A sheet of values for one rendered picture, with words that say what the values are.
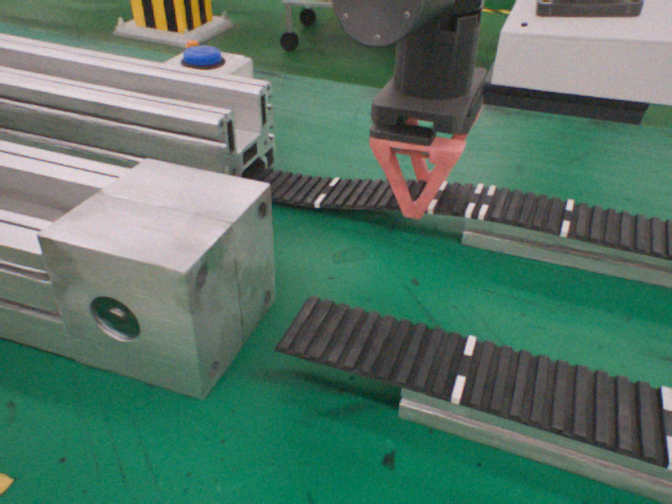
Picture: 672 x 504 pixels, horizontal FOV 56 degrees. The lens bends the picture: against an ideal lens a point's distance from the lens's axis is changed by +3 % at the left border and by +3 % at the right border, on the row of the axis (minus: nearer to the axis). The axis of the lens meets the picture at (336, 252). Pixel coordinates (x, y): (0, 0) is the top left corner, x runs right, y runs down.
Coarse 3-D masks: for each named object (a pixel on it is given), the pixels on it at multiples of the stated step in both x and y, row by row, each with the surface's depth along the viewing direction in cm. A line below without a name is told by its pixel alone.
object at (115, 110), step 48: (0, 48) 62; (48, 48) 61; (0, 96) 57; (48, 96) 53; (96, 96) 52; (144, 96) 52; (192, 96) 57; (240, 96) 55; (48, 144) 56; (96, 144) 54; (144, 144) 52; (192, 144) 51; (240, 144) 54
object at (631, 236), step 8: (624, 216) 47; (632, 216) 48; (640, 216) 48; (624, 224) 47; (632, 224) 47; (640, 224) 47; (616, 232) 46; (624, 232) 46; (632, 232) 46; (640, 232) 46; (616, 240) 45; (624, 240) 45; (632, 240) 45; (640, 240) 45; (616, 248) 45; (624, 248) 44; (632, 248) 44; (640, 248) 44
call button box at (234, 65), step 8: (176, 56) 69; (224, 56) 69; (232, 56) 69; (240, 56) 69; (176, 64) 66; (184, 64) 66; (216, 64) 66; (224, 64) 67; (232, 64) 67; (240, 64) 67; (248, 64) 68; (224, 72) 65; (232, 72) 65; (240, 72) 67; (248, 72) 69
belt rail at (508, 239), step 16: (480, 224) 49; (496, 224) 48; (464, 240) 50; (480, 240) 49; (496, 240) 49; (512, 240) 49; (528, 240) 49; (544, 240) 47; (560, 240) 47; (528, 256) 49; (544, 256) 48; (560, 256) 48; (576, 256) 47; (592, 256) 47; (608, 256) 47; (624, 256) 46; (640, 256) 45; (608, 272) 47; (624, 272) 47; (640, 272) 46; (656, 272) 46
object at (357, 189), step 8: (352, 184) 55; (360, 184) 55; (368, 184) 54; (344, 192) 54; (352, 192) 54; (360, 192) 53; (344, 200) 52; (352, 200) 52; (336, 208) 52; (344, 208) 52; (352, 208) 51
